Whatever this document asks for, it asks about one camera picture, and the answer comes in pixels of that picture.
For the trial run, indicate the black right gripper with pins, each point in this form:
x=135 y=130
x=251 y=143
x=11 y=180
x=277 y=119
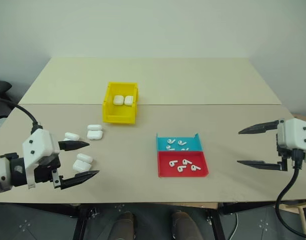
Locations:
x=283 y=152

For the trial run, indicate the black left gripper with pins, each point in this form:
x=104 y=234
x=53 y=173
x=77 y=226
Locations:
x=44 y=170

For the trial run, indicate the white earbud case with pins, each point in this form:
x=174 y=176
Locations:
x=94 y=134
x=129 y=100
x=81 y=163
x=72 y=136
x=118 y=100

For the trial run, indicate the yellow plastic bin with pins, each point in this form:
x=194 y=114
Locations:
x=117 y=116

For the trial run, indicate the black table leg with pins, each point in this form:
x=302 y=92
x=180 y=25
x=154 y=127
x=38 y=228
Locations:
x=216 y=222
x=80 y=222

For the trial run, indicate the blue plastic tray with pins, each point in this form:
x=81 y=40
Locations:
x=192 y=143

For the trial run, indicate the dark brown rounded shape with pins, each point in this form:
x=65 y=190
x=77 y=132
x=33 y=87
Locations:
x=182 y=225
x=124 y=225

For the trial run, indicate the red plastic tray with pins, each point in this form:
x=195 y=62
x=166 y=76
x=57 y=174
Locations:
x=165 y=171

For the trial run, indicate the black office chair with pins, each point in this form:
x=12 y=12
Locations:
x=0 y=87

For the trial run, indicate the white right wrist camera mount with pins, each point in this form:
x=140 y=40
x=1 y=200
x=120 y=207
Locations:
x=293 y=135

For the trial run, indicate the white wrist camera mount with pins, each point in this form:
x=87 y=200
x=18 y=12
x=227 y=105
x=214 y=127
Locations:
x=38 y=143
x=293 y=135

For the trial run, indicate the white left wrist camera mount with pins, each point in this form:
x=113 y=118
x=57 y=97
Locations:
x=38 y=143

